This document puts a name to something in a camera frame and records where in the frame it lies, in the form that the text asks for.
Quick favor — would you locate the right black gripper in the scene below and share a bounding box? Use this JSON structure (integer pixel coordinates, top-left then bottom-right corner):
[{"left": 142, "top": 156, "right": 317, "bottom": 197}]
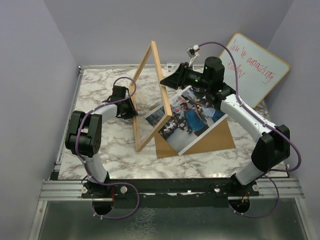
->
[{"left": 159, "top": 63, "right": 210, "bottom": 91}]

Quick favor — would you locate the light wooden picture frame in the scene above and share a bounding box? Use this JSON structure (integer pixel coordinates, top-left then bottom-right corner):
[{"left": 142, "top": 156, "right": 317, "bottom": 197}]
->
[{"left": 129, "top": 40, "right": 172, "bottom": 152}]

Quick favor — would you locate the colour photo print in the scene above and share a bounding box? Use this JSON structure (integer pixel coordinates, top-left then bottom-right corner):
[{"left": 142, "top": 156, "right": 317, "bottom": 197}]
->
[{"left": 144, "top": 85, "right": 229, "bottom": 156}]

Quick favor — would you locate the brown frame backing board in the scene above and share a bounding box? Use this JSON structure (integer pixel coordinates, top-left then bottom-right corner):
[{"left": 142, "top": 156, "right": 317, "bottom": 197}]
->
[{"left": 154, "top": 119, "right": 236, "bottom": 158}]

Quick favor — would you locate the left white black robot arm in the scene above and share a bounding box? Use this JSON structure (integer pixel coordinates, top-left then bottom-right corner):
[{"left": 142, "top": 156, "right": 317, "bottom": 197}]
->
[{"left": 65, "top": 85, "right": 138, "bottom": 198}]

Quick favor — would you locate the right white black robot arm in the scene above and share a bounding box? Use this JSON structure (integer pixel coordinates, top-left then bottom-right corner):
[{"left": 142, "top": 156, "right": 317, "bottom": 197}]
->
[{"left": 160, "top": 56, "right": 290, "bottom": 196}]

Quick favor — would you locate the white label strip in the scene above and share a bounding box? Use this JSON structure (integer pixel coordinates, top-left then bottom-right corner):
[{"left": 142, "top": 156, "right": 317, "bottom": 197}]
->
[{"left": 164, "top": 63, "right": 179, "bottom": 74}]

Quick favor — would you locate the whiteboard with red writing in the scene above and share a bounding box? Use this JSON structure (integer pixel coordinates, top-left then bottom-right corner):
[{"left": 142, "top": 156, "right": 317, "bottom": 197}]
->
[{"left": 219, "top": 33, "right": 290, "bottom": 108}]

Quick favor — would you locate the black mounting bar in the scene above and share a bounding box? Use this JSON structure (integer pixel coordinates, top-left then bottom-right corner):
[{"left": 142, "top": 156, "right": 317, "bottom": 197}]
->
[{"left": 81, "top": 177, "right": 259, "bottom": 209}]

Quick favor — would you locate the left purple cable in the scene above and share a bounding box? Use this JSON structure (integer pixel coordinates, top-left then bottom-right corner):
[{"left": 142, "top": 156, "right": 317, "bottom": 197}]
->
[{"left": 75, "top": 76, "right": 140, "bottom": 221}]

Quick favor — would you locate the purple cable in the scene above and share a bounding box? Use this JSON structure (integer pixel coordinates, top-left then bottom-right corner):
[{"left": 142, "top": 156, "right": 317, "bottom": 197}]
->
[
  {"left": 186, "top": 41, "right": 302, "bottom": 218},
  {"left": 75, "top": 76, "right": 140, "bottom": 221}
]

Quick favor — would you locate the left aluminium side rail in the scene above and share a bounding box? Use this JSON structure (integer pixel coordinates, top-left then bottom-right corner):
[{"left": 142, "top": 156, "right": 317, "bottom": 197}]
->
[{"left": 49, "top": 66, "right": 84, "bottom": 181}]

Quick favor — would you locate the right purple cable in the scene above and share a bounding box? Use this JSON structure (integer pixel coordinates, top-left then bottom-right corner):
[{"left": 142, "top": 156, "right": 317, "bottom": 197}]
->
[{"left": 186, "top": 41, "right": 302, "bottom": 218}]

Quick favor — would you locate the aluminium front rail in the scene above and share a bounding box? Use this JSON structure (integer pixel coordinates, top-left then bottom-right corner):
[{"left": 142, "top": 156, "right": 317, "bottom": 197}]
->
[{"left": 39, "top": 177, "right": 305, "bottom": 201}]

